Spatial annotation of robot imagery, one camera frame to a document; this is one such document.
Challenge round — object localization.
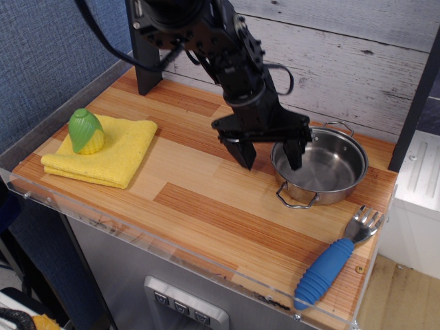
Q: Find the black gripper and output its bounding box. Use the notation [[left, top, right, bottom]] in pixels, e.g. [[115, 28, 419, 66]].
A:
[[212, 91, 311, 171]]

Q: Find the silver button control panel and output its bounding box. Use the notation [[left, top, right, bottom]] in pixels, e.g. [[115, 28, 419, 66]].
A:
[[144, 276, 230, 330]]

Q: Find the yellow object bottom left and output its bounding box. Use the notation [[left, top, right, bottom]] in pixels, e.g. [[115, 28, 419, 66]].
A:
[[32, 314, 61, 330]]

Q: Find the silver steel pot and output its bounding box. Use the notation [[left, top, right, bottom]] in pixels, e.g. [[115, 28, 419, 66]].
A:
[[271, 121, 369, 209]]

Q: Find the black upright post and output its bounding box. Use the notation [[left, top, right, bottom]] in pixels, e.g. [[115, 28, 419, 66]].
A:
[[388, 32, 439, 173], [125, 0, 162, 96]]

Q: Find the folded yellow cloth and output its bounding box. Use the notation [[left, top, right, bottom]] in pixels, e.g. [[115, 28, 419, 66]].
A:
[[41, 115, 157, 189]]

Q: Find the blue handled fork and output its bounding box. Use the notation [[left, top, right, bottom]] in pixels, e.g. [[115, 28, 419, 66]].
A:
[[294, 206, 385, 311]]

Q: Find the clear acrylic front guard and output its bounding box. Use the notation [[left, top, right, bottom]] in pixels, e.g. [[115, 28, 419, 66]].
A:
[[1, 163, 397, 329]]

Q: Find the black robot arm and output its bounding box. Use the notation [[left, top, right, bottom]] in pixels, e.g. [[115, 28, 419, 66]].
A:
[[129, 1, 311, 171]]

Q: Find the black left upright post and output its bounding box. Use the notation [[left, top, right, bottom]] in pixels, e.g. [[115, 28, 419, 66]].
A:
[[125, 0, 162, 96]]

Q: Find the white box at right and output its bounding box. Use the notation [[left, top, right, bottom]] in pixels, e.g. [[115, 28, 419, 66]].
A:
[[379, 131, 439, 278]]

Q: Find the toy corn cob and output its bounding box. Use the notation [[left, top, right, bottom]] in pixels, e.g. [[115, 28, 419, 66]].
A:
[[69, 108, 105, 155]]

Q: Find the black right upright post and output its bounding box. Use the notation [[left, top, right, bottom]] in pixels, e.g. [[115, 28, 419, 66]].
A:
[[388, 32, 439, 173]]

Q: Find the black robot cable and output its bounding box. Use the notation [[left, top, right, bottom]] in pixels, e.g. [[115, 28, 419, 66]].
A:
[[74, 0, 295, 97]]

